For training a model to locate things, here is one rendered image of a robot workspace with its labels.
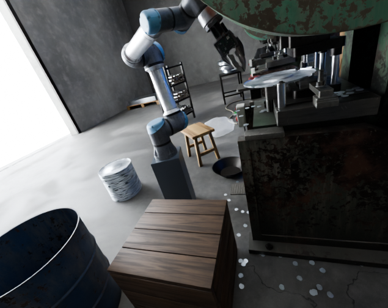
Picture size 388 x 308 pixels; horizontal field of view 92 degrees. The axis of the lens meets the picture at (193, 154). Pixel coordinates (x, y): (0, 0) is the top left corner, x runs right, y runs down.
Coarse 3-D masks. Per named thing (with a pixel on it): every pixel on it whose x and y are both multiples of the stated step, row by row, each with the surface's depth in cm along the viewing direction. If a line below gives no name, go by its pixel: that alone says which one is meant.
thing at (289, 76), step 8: (280, 72) 94; (288, 72) 89; (296, 72) 84; (304, 72) 80; (312, 72) 76; (248, 80) 93; (256, 80) 91; (264, 80) 83; (272, 80) 79; (280, 80) 78; (288, 80) 74; (296, 80) 70
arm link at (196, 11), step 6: (186, 0) 66; (192, 0) 65; (198, 0) 64; (186, 6) 68; (192, 6) 66; (198, 6) 65; (204, 6) 65; (186, 12) 69; (192, 12) 69; (198, 12) 66
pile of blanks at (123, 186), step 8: (128, 168) 165; (112, 176) 156; (120, 176) 159; (128, 176) 163; (136, 176) 174; (104, 184) 162; (112, 184) 159; (120, 184) 160; (128, 184) 164; (136, 184) 172; (112, 192) 166; (120, 192) 163; (128, 192) 167; (136, 192) 172; (120, 200) 167
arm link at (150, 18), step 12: (144, 12) 64; (156, 12) 65; (168, 12) 68; (144, 24) 67; (156, 24) 66; (168, 24) 69; (144, 36) 74; (156, 36) 73; (132, 48) 86; (144, 48) 83; (132, 60) 95
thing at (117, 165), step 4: (116, 160) 181; (120, 160) 178; (124, 160) 176; (128, 160) 174; (108, 164) 176; (112, 164) 174; (116, 164) 170; (120, 164) 168; (124, 164) 167; (128, 164) 164; (104, 168) 171; (108, 168) 167; (112, 168) 165; (116, 168) 163; (120, 168) 162; (124, 168) 159; (100, 172) 165; (104, 172) 163; (108, 172) 161; (112, 172) 159; (116, 172) 156; (104, 176) 156
